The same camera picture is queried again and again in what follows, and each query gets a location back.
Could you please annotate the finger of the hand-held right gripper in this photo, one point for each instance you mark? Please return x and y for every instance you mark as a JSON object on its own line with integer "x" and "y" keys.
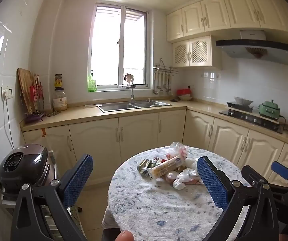
{"x": 250, "y": 174}
{"x": 280, "y": 168}

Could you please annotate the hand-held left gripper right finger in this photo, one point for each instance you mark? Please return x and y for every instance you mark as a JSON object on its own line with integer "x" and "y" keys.
{"x": 211, "y": 180}

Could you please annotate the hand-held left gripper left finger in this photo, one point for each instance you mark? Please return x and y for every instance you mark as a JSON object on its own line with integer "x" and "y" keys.
{"x": 77, "y": 178}

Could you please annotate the person's left hand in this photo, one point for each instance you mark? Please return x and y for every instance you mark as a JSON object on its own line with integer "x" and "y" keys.
{"x": 125, "y": 236}

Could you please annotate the white crumpled plastic bag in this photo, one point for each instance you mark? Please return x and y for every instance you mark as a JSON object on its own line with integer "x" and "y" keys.
{"x": 184, "y": 177}

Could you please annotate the small white plastic bag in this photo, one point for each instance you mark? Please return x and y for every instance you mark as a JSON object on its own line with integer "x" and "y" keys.
{"x": 190, "y": 162}

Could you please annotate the cream stove base cabinet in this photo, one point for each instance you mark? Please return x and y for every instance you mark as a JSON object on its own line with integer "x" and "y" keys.
{"x": 229, "y": 140}

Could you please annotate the pink plastic wrapper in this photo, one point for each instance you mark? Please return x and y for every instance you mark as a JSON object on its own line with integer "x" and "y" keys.
{"x": 170, "y": 177}

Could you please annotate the cream sink base cabinet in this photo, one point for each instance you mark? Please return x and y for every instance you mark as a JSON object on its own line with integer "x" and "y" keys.
{"x": 96, "y": 140}

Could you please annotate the yellow noodle packet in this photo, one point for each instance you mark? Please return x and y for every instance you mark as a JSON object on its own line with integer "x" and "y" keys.
{"x": 165, "y": 168}

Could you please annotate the black gas stove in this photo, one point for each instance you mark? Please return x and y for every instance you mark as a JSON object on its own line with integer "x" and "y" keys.
{"x": 251, "y": 123}

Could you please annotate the dark rice cooker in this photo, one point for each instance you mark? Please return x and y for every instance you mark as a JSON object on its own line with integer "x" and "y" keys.
{"x": 23, "y": 165}

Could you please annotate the orange tag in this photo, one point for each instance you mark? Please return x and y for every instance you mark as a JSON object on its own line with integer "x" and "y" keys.
{"x": 43, "y": 131}

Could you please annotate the green electric pot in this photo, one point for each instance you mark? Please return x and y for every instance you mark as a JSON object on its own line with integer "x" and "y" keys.
{"x": 269, "y": 109}

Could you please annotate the green snack packet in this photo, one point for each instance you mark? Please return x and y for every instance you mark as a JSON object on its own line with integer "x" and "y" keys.
{"x": 144, "y": 167}

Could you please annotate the white blue-patterned tablecloth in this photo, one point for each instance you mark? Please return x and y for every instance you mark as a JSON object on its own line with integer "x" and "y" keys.
{"x": 146, "y": 205}

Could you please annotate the black kitchen scale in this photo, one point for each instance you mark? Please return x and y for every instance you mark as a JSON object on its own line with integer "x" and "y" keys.
{"x": 234, "y": 104}

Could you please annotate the purple drip tray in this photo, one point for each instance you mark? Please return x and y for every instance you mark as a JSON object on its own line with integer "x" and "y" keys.
{"x": 35, "y": 117}

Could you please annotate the steel scale bowl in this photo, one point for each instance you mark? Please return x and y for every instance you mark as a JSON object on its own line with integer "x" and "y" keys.
{"x": 242, "y": 100}

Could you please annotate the white metal rack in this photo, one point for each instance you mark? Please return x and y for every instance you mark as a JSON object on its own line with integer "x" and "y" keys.
{"x": 6, "y": 202}

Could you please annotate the large clear storage jar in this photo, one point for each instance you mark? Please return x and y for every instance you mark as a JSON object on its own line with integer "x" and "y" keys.
{"x": 60, "y": 101}

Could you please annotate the steel double sink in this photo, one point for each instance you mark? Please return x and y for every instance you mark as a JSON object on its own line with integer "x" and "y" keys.
{"x": 118, "y": 106}

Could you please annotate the white bowl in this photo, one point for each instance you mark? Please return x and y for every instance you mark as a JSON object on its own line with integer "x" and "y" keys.
{"x": 185, "y": 98}

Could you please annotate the red chopstick holder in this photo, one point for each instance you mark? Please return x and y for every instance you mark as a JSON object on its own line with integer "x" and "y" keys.
{"x": 36, "y": 93}

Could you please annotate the green dish soap bottle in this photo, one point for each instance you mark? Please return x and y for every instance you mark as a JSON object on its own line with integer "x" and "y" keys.
{"x": 92, "y": 84}

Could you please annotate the yellow label sauce bottle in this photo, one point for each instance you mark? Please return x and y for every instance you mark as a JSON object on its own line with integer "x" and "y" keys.
{"x": 58, "y": 81}

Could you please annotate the steel ladle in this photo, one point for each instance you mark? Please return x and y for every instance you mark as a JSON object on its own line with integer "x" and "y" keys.
{"x": 159, "y": 86}
{"x": 164, "y": 86}
{"x": 169, "y": 89}
{"x": 155, "y": 90}

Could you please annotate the steel faucet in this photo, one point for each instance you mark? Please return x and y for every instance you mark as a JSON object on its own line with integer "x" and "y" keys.
{"x": 132, "y": 93}

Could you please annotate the wooden cutting board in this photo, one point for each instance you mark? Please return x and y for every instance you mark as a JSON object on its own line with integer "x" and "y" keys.
{"x": 25, "y": 90}

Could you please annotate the range hood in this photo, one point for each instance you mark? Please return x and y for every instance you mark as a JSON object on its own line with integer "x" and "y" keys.
{"x": 254, "y": 47}

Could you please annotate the wide cream lattice cabinet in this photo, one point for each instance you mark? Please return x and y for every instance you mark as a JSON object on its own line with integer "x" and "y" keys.
{"x": 196, "y": 51}

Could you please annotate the sliding window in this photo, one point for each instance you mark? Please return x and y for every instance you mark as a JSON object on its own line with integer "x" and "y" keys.
{"x": 108, "y": 45}

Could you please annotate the cream upper cabinets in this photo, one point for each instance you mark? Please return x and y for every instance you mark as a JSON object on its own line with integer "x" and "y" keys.
{"x": 234, "y": 10}

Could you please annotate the white wall socket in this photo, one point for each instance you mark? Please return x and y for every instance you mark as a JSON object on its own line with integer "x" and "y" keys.
{"x": 7, "y": 93}

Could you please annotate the steel utensil rail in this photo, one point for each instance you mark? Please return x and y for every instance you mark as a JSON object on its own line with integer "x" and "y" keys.
{"x": 165, "y": 69}

